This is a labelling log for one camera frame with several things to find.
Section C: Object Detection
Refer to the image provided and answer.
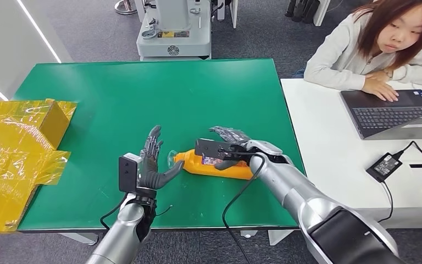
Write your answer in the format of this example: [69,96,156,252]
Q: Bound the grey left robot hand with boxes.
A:
[137,125,186,199]

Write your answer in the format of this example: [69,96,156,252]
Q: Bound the person's left hand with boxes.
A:
[364,69,394,83]

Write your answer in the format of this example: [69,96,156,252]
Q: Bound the person's right hand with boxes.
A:
[360,77,400,102]

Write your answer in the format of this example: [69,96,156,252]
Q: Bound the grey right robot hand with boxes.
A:
[209,126,288,171]

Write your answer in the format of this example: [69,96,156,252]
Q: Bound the orange detergent bottle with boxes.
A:
[167,148,254,181]

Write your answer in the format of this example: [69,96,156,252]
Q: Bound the dark grey laptop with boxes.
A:
[339,89,422,141]

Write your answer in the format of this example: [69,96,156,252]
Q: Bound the person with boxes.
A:
[303,0,422,103]

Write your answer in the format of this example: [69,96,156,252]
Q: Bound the white desk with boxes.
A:
[280,78,422,245]

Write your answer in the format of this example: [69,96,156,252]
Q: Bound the green table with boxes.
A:
[12,59,310,233]

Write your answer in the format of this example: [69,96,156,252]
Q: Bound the black power adapter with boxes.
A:
[365,152,403,184]

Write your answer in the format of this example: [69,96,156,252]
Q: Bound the white furniture panel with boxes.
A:
[312,0,331,28]
[216,0,239,30]

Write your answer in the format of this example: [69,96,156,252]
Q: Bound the yellow film-wrapped cardboard box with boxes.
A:
[0,98,77,234]

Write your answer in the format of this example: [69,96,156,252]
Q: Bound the chrome stand base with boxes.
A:
[114,0,138,16]

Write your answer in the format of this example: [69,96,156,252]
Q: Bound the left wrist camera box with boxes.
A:
[118,153,143,194]

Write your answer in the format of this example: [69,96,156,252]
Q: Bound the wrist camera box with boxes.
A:
[118,153,143,194]
[195,138,249,161]

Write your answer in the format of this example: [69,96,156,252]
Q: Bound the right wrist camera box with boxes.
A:
[195,138,249,161]

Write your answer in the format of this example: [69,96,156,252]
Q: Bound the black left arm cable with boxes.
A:
[99,193,129,231]

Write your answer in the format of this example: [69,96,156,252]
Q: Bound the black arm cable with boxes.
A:
[221,153,267,264]
[99,193,129,231]

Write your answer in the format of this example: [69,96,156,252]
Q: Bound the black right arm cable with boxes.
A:
[221,153,267,264]

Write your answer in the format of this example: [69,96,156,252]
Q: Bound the thin black adapter cable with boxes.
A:
[393,141,422,167]

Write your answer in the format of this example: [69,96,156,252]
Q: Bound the black mains cable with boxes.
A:
[376,181,394,224]

